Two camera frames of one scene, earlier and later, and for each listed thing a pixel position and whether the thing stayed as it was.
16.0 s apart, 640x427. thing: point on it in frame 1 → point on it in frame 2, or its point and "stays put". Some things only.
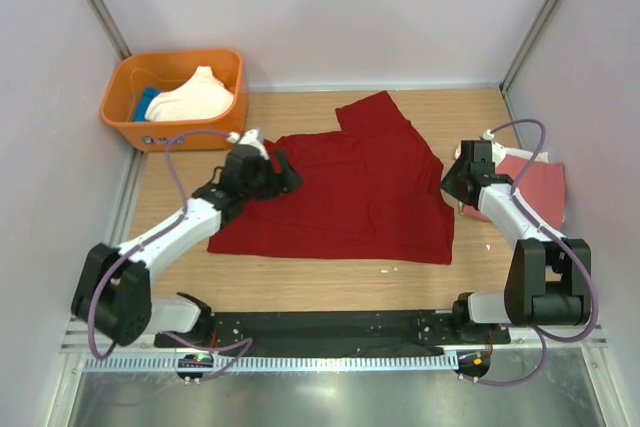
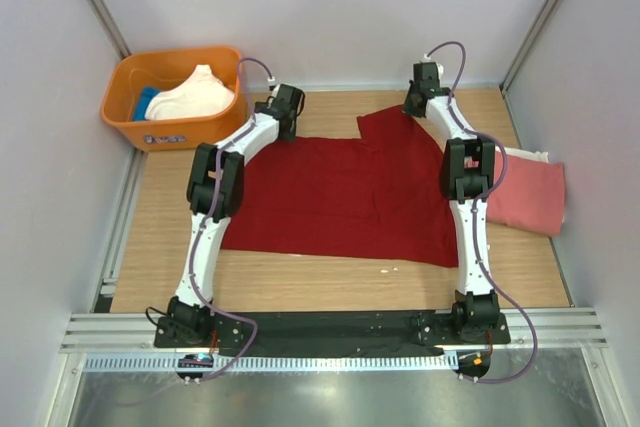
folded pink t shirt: (542, 188) stays put
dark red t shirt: (371, 191) stays put
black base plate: (335, 334) stays put
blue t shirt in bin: (142, 104) stays put
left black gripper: (285, 181) → (290, 137)
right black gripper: (448, 182) → (407, 107)
